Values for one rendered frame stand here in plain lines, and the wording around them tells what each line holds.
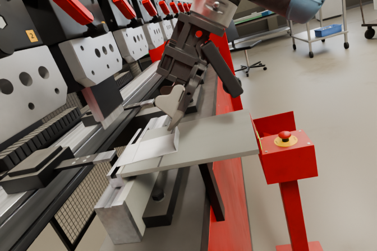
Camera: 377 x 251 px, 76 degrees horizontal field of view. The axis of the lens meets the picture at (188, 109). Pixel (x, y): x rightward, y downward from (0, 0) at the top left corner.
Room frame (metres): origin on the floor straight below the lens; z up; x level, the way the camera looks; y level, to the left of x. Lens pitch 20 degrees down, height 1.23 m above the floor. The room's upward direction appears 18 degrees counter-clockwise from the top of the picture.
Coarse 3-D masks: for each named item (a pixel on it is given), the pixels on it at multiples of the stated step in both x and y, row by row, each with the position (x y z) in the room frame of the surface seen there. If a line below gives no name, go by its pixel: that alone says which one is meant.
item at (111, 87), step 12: (108, 84) 0.51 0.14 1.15; (84, 96) 0.45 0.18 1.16; (96, 96) 0.46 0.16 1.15; (108, 96) 0.49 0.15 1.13; (120, 96) 0.54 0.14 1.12; (96, 108) 0.45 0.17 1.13; (108, 108) 0.48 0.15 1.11; (120, 108) 0.54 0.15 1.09; (96, 120) 0.45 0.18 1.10; (108, 120) 0.47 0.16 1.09
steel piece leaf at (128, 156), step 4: (132, 144) 0.52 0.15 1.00; (136, 144) 0.51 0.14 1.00; (128, 148) 0.50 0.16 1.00; (132, 148) 0.50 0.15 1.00; (136, 148) 0.49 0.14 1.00; (124, 152) 0.49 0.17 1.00; (128, 152) 0.48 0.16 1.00; (132, 152) 0.48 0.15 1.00; (124, 156) 0.47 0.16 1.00; (128, 156) 0.46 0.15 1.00; (132, 156) 0.46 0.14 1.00; (120, 160) 0.46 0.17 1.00; (124, 160) 0.45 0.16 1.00; (128, 160) 0.45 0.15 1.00; (132, 160) 0.44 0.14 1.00; (120, 164) 0.44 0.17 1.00; (124, 164) 0.44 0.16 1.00
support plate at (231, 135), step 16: (240, 112) 0.51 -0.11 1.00; (160, 128) 0.56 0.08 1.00; (192, 128) 0.51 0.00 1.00; (208, 128) 0.48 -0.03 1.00; (224, 128) 0.46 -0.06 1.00; (240, 128) 0.43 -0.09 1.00; (192, 144) 0.43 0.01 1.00; (208, 144) 0.41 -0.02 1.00; (224, 144) 0.39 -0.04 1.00; (240, 144) 0.38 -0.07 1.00; (256, 144) 0.36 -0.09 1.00; (144, 160) 0.43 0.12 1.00; (176, 160) 0.39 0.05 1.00; (192, 160) 0.37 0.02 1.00; (208, 160) 0.37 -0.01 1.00
